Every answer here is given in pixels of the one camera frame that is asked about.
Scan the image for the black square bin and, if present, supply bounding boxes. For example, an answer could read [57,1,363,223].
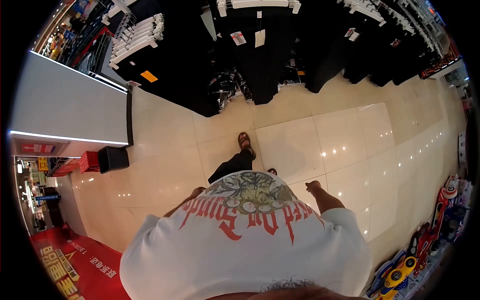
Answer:
[98,146,130,174]

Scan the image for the red printed floor mat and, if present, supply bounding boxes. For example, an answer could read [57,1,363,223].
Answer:
[29,224,132,300]

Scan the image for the white lit display pillar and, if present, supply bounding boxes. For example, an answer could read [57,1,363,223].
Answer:
[9,50,134,159]

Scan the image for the full toy car shelf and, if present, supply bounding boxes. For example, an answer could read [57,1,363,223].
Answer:
[365,174,471,300]

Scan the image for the person's body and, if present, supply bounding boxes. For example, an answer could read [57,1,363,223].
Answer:
[119,170,373,300]

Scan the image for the person's legs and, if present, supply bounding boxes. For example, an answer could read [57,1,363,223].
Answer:
[208,132,278,185]

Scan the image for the red plastic crate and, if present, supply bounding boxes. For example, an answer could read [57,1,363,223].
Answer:
[78,151,100,174]

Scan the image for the shop shelving with goods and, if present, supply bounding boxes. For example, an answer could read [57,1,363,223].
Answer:
[33,0,124,76]

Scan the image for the rack of black trousers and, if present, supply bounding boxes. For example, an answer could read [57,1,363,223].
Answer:
[300,0,463,94]
[207,0,305,113]
[100,0,223,118]

